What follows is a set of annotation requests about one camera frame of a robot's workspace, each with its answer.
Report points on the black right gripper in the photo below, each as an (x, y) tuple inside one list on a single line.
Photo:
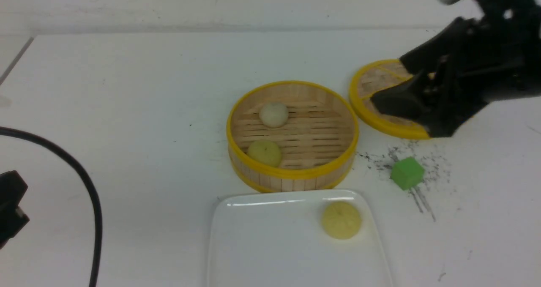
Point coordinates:
[(494, 58)]

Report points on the yellow steamed bun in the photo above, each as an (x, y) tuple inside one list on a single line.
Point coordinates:
[(341, 220), (265, 152)]

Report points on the white rectangular plate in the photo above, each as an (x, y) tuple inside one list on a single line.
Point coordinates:
[(276, 240)]

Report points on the bamboo steamer basket yellow rim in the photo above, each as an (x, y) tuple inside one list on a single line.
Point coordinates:
[(318, 142)]

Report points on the green foam cube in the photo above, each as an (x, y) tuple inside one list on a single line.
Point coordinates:
[(407, 173)]

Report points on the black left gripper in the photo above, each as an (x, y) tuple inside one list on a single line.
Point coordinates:
[(12, 217)]

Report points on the pale white steamed bun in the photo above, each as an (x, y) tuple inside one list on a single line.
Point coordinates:
[(274, 114)]

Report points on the woven bamboo steamer lid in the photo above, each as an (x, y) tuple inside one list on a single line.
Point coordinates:
[(372, 78)]

